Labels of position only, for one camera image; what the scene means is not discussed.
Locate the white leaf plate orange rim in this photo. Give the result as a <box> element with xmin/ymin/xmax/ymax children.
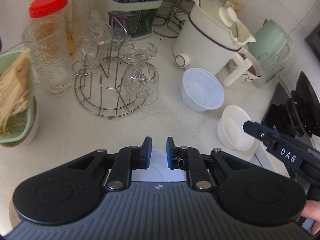
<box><xmin>131</xmin><ymin>149</ymin><xmax>186</xmax><ymax>182</ymax></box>

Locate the small white ceramic bowl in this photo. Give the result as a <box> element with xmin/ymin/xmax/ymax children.
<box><xmin>217</xmin><ymin>105</ymin><xmax>254</xmax><ymax>151</ymax></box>

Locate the translucent plastic bowl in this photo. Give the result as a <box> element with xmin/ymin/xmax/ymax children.
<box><xmin>180</xmin><ymin>68</ymin><xmax>225</xmax><ymax>112</ymax></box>

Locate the person's right hand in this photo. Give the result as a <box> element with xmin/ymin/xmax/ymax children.
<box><xmin>302</xmin><ymin>200</ymin><xmax>320</xmax><ymax>235</ymax></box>

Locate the black induction cooktop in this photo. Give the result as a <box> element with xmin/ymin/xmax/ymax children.
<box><xmin>261</xmin><ymin>81</ymin><xmax>319</xmax><ymax>144</ymax></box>

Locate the patterned bowl with brown food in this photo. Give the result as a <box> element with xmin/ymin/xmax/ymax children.
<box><xmin>237</xmin><ymin>46</ymin><xmax>263</xmax><ymax>82</ymax></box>

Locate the textured glass near kettle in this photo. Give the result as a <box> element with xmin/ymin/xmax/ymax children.
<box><xmin>252</xmin><ymin>53</ymin><xmax>285</xmax><ymax>88</ymax></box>

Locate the mint green electric kettle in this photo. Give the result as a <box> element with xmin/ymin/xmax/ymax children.
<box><xmin>248</xmin><ymin>20</ymin><xmax>293</xmax><ymax>64</ymax></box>

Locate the white electric cooking pot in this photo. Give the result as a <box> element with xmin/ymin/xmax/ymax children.
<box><xmin>172</xmin><ymin>5</ymin><xmax>256</xmax><ymax>75</ymax></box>

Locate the green strainer basket with noodles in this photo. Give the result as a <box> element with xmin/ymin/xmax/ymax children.
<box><xmin>1</xmin><ymin>49</ymin><xmax>35</xmax><ymax>144</ymax></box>

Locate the tall textured clear glass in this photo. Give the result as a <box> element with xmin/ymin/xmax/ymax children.
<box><xmin>22</xmin><ymin>18</ymin><xmax>73</xmax><ymax>96</ymax></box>

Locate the yellow snack packet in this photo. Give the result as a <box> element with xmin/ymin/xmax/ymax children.
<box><xmin>224</xmin><ymin>0</ymin><xmax>245</xmax><ymax>14</ymax></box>

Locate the green chopstick holder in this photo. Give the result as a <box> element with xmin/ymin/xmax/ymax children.
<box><xmin>103</xmin><ymin>0</ymin><xmax>163</xmax><ymax>40</ymax></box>

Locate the wire glass drying rack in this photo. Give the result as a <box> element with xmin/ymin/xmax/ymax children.
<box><xmin>72</xmin><ymin>11</ymin><xmax>139</xmax><ymax>119</ymax></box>

